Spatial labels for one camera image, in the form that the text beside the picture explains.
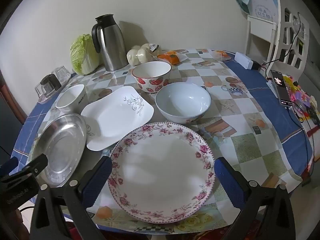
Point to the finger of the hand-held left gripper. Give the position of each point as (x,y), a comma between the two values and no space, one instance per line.
(37,164)
(8,167)

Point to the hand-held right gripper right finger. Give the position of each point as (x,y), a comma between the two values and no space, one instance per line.
(230,182)

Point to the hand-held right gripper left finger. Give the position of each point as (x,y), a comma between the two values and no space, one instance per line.
(98,180)

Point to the stainless steel round plate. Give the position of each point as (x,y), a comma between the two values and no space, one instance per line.
(62,150)

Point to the pink floral round plate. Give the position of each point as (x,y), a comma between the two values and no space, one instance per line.
(162,170)

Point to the light blue bowl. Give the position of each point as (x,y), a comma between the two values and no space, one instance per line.
(182,100)

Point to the strawberry print bowl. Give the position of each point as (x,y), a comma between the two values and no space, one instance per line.
(152,72)

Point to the clear tea tray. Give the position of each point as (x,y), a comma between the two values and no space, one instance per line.
(43,101)

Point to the white square plate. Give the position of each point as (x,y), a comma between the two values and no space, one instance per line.
(117,117)

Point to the white square cup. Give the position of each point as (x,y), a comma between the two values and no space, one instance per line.
(72,97)

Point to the clear glass cup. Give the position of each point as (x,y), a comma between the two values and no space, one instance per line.
(58,73)
(66,72)

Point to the blue tablecloth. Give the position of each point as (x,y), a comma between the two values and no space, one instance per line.
(252,80)

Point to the black smartphone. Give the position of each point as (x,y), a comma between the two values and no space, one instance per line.
(280,87)

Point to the colourful items pile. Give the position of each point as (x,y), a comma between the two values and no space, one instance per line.
(300,96)

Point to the napa cabbage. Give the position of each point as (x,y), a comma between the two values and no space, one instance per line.
(83,55)

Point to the black power adapter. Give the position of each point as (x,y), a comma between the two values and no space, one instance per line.
(255,66)

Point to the white power box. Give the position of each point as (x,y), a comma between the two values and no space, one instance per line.
(243,60)

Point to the white steamed bun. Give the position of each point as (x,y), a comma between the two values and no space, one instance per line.
(136,47)
(146,46)
(143,55)
(132,57)

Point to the clear packet with orange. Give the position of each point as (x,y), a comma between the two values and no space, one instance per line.
(220,54)

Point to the stainless steel thermos jug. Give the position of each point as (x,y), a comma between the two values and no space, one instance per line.
(112,45)

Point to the orange snack packet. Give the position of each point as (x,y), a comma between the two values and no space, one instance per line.
(171,57)

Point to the clear plastic bun bag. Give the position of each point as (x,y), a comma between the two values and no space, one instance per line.
(153,48)

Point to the white chair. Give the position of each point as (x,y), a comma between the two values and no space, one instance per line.
(261,28)

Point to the white printed box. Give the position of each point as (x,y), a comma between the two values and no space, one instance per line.
(265,7)

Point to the teal cloth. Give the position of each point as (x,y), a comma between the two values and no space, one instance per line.
(242,0)

